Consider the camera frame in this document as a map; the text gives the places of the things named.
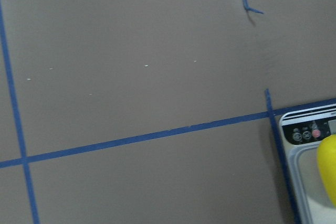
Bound yellow mango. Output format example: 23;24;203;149
317;135;335;207

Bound silver digital kitchen scale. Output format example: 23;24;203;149
279;104;335;223

